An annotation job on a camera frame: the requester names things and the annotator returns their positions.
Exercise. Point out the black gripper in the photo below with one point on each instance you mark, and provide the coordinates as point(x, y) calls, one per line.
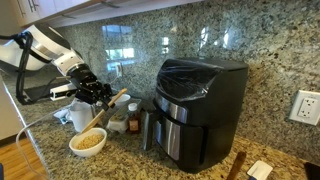
point(88, 85)

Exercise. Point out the light wooden spoon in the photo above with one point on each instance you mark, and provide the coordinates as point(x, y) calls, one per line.
point(96, 117)

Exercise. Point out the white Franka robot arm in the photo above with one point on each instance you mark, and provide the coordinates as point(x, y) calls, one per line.
point(50, 43)

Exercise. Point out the empty white bowl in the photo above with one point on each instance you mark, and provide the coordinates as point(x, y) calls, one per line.
point(122, 100)

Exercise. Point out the white bowl with grains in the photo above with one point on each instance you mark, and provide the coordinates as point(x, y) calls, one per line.
point(88, 142)

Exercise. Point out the dark wooden spoon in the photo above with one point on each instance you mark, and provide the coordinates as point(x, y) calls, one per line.
point(237, 165)

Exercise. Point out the white ceramic mug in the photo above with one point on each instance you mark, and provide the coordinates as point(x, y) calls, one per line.
point(81, 116)

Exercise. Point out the brown bottle with white cap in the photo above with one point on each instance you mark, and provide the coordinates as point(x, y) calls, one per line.
point(134, 121)

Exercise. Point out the white blue dish cloth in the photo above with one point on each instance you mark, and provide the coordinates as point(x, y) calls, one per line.
point(61, 116)

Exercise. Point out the black air fryer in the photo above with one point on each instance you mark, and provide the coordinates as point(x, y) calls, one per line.
point(206, 113)

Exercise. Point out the black stove top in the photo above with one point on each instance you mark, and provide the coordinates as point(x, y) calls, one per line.
point(313, 171)

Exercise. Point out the white wall outlet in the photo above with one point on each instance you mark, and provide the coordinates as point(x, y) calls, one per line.
point(306, 107)
point(116, 76)

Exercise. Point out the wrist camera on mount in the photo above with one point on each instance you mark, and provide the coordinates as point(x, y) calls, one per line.
point(63, 91)

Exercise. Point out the wall cabinet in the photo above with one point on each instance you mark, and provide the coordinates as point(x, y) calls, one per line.
point(83, 8)

